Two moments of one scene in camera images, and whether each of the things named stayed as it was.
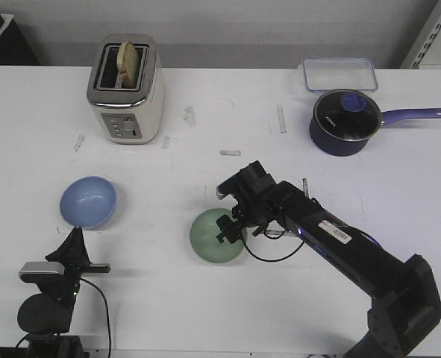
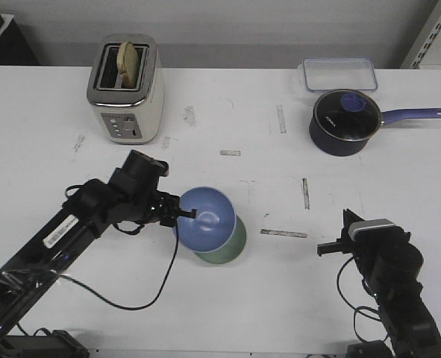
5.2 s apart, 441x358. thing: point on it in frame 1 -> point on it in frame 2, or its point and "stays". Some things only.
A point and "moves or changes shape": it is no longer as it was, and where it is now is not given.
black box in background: x=4 y=42 stays
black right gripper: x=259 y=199 -> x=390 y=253
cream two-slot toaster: x=127 y=115 stays
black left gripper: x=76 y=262 -> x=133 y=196
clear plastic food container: x=326 y=74 stays
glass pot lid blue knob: x=347 y=115 stays
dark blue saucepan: x=343 y=120 stays
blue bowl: x=88 y=202 moves or changes shape
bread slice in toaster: x=127 y=62 stays
